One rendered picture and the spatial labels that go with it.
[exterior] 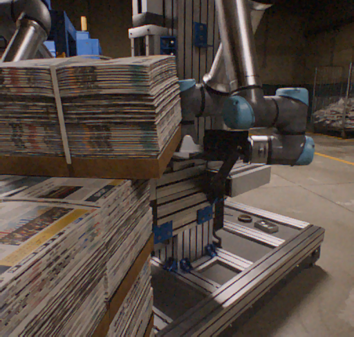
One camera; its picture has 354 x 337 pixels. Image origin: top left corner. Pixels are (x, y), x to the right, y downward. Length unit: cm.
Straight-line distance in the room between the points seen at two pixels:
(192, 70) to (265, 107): 63
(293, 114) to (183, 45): 63
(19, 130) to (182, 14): 80
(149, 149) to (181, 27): 76
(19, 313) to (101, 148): 36
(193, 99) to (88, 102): 49
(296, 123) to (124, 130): 41
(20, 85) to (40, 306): 42
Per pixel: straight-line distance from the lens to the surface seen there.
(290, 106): 78
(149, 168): 61
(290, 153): 80
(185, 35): 129
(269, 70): 1105
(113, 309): 61
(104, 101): 60
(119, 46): 989
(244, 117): 69
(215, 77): 105
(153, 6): 131
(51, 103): 65
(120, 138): 61
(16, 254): 39
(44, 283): 40
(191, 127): 103
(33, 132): 70
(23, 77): 67
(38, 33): 115
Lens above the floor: 100
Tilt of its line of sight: 13 degrees down
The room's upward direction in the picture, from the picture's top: straight up
